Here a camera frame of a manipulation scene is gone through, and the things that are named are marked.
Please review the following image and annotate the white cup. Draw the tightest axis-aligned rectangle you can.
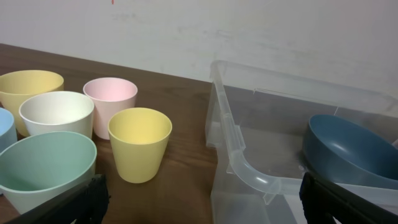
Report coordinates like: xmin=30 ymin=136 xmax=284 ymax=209
xmin=19 ymin=91 xmax=95 ymax=138

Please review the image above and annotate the light blue cup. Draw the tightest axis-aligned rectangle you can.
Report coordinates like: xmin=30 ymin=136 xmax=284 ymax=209
xmin=0 ymin=108 xmax=17 ymax=152

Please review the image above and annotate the green cup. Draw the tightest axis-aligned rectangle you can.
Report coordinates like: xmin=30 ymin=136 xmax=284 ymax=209
xmin=1 ymin=131 xmax=97 ymax=214

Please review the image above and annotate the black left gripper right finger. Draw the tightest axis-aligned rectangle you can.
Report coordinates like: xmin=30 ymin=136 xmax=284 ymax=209
xmin=299 ymin=172 xmax=397 ymax=224

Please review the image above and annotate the yellow cup far left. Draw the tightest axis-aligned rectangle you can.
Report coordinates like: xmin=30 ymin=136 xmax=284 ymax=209
xmin=1 ymin=70 xmax=64 ymax=137

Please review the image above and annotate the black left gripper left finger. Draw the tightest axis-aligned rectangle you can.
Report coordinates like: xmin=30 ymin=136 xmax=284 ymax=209
xmin=7 ymin=174 xmax=109 ymax=224

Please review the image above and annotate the yellow cup near box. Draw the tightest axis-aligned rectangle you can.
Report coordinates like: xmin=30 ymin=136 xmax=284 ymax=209
xmin=108 ymin=108 xmax=173 ymax=184

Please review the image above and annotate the pink cup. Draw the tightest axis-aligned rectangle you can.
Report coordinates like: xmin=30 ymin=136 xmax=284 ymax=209
xmin=83 ymin=77 xmax=138 ymax=140

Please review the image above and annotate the clear plastic storage box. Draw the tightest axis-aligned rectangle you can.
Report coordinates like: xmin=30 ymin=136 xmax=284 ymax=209
xmin=205 ymin=60 xmax=397 ymax=223

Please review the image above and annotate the large dark blue bowl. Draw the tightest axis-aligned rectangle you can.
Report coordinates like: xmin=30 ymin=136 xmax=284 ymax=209
xmin=302 ymin=114 xmax=397 ymax=190

